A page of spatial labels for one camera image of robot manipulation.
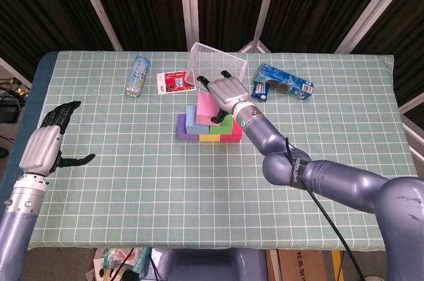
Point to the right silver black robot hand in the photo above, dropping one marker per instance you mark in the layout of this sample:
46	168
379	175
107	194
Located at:
227	93

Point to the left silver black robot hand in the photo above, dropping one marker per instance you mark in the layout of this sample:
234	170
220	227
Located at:
41	148

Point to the pink foam block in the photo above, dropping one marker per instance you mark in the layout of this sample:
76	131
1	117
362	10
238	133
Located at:
205	108

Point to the green foam block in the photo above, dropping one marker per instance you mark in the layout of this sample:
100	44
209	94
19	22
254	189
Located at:
223	127

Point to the red foam block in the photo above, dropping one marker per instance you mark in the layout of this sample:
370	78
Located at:
235	133

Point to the light blue foam block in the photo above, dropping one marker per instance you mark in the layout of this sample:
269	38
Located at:
191	118

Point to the purple foam block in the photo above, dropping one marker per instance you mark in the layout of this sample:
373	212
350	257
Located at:
182	132

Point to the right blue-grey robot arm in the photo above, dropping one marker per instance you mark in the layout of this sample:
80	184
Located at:
331	178

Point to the small blue cookie packet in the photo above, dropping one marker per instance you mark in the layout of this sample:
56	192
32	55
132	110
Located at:
260	90

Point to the yellow foam block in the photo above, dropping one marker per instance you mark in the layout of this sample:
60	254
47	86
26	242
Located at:
209	138

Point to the black device box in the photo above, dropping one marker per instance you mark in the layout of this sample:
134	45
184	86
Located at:
8	113

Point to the red white card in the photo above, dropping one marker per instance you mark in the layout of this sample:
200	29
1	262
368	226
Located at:
174	82

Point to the dark blue table pad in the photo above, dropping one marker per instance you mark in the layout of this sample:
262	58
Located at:
30	95

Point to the long blue cookie box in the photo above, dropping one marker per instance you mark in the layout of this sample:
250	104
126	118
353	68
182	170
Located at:
288	80

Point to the green blue drink can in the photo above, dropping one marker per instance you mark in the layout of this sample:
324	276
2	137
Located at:
137	75

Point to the green checked tablecloth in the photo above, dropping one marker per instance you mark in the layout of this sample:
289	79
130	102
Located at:
165	195

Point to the green snack bag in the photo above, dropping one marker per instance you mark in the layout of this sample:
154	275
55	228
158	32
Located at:
116	258

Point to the blue-grey robot torso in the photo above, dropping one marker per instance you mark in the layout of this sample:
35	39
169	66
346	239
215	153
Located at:
212	264

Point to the brown cardboard box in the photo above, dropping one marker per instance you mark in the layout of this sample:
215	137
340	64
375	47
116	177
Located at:
304	264

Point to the grey shoe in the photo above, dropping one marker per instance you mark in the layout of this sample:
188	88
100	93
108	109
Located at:
376	278

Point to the white frame bar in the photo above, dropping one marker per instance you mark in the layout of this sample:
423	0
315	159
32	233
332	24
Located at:
414	135
412	103
13	72

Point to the white frame post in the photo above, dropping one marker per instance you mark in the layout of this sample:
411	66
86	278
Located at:
371	9
189	6
265	6
96	6

